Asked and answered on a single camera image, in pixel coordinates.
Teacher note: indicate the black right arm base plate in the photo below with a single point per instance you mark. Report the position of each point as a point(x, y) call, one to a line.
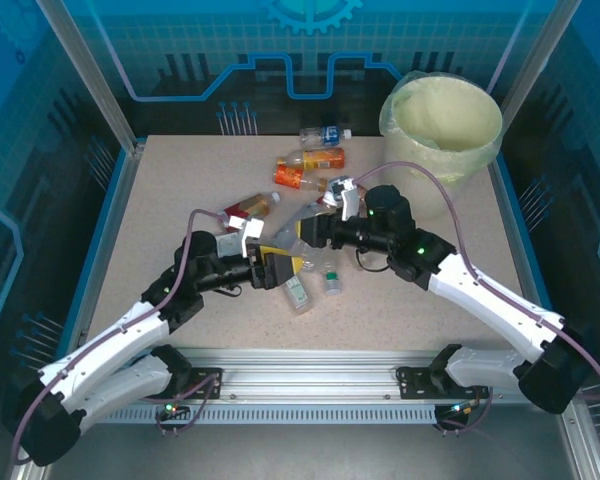
point(412, 382)

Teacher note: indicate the small bottle amber liquid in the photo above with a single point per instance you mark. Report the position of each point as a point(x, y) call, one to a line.
point(297, 297)

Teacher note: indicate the bottle with orange label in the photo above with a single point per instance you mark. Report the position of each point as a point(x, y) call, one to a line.
point(290, 176)

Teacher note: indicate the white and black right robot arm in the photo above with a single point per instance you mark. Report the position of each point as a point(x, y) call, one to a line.
point(490, 300)

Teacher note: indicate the clear bottle blue label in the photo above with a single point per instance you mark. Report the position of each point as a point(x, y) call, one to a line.
point(325, 135)

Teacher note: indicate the tea bottle red label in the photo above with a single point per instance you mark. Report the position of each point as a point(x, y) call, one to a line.
point(252, 205)

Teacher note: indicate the bin with pale green liner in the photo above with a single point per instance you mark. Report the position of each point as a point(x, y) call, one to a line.
point(440, 115)

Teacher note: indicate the small circuit board with LED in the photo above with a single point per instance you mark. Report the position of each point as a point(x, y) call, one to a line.
point(172, 411)
point(455, 410)

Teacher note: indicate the clear water bottle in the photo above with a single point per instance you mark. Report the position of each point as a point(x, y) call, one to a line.
point(290, 225)

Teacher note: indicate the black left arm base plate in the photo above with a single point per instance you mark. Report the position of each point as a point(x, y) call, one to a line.
point(207, 382)

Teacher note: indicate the yellow orange juice bottle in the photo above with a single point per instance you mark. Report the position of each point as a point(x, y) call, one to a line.
point(320, 158)

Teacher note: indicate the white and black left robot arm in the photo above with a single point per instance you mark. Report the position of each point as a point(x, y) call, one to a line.
point(105, 345)

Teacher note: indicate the aluminium side rail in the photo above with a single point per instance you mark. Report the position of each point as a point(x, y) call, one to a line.
point(511, 225)
point(108, 250)

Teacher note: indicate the clear bottle green cap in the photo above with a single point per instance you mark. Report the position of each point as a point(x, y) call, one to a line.
point(332, 282)

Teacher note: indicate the aluminium frame post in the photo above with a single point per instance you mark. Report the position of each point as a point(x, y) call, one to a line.
point(87, 75)
point(535, 60)

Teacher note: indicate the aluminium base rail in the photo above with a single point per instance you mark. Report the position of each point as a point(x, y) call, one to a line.
point(305, 370)

